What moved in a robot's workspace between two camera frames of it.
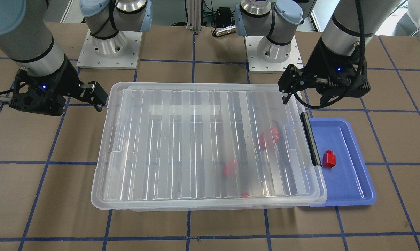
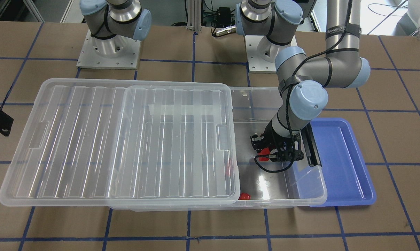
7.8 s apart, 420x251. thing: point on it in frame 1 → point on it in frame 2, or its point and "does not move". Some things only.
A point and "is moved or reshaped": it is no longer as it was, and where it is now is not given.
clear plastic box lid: (204, 144) is moved or reshaped
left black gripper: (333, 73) → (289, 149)
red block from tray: (329, 159) → (264, 151)
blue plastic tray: (349, 182) does not move
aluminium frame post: (194, 14) does not move
